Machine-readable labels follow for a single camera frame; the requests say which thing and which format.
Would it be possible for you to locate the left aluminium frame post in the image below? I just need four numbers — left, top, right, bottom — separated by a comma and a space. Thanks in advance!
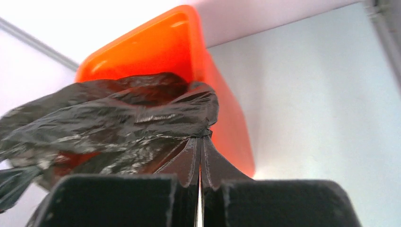
0, 18, 79, 71

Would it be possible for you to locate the orange plastic trash bin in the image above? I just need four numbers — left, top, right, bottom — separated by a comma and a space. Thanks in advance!
52, 4, 256, 179

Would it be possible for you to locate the right aluminium frame post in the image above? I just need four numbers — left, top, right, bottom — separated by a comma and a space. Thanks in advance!
364, 0, 401, 81

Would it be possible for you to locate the aluminium frame post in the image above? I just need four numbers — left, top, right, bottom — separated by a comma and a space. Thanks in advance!
0, 18, 79, 71
364, 0, 401, 81

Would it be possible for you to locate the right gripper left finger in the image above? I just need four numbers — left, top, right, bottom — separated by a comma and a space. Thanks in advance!
27, 138, 201, 227

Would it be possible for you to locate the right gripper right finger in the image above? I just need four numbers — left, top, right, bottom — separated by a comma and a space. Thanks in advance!
200, 137, 361, 227

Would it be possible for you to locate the black plastic trash bag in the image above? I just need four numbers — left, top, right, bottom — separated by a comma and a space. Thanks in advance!
0, 73, 219, 212

